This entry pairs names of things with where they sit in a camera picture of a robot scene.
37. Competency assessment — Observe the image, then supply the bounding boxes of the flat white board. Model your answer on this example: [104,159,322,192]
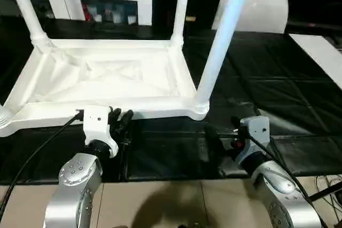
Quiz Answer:
[289,33,342,91]

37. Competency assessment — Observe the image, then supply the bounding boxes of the white plastic bag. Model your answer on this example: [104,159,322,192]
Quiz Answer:
[211,0,290,34]

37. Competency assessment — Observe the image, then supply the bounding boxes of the black floor cables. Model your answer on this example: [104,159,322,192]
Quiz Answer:
[310,172,342,196]

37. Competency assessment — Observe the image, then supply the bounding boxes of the white plastic table top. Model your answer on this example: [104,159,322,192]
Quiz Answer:
[0,36,210,138]

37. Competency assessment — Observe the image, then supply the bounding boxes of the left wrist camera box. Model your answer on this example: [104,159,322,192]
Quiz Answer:
[81,105,119,158]

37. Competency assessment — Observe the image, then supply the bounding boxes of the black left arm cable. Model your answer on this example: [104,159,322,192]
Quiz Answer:
[0,109,85,223]

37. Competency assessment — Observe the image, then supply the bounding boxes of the black work mat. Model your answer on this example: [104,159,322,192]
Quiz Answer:
[0,17,342,186]

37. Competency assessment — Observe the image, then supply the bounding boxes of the black floor stand bar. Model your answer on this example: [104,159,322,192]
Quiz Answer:
[310,181,342,202]

